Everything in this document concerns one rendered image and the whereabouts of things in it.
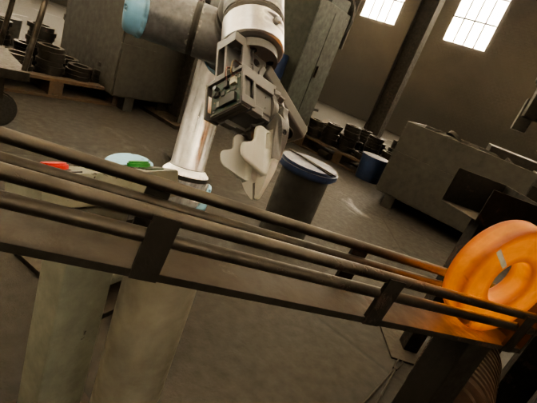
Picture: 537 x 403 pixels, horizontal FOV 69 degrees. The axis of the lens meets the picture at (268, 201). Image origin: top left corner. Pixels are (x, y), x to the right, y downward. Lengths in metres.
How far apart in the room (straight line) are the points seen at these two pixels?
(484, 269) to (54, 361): 0.73
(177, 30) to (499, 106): 10.64
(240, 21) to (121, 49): 2.86
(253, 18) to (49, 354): 0.67
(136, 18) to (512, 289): 0.68
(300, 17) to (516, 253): 3.98
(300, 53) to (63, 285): 3.79
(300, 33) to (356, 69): 7.93
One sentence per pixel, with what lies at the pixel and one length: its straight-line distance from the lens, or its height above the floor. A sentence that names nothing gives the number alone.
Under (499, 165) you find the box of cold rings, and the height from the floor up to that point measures 0.69.
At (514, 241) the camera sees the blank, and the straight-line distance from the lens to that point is 0.55.
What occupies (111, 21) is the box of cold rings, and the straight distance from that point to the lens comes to 3.57.
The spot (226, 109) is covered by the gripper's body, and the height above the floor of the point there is 0.78.
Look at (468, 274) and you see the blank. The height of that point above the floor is 0.71.
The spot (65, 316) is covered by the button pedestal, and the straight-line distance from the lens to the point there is 0.80.
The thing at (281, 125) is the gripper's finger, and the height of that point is 0.79.
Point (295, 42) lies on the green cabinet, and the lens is 4.35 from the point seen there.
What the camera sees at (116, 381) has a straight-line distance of 0.75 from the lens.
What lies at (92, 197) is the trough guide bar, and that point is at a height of 0.73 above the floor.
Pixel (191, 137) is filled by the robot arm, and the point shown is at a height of 0.55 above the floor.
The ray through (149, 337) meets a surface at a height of 0.41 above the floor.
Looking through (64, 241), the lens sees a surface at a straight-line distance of 0.34.
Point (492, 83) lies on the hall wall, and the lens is 11.24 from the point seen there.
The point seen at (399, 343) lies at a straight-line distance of 1.76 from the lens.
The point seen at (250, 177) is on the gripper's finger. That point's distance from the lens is 0.51.
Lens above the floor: 0.86
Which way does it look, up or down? 20 degrees down
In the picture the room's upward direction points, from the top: 21 degrees clockwise
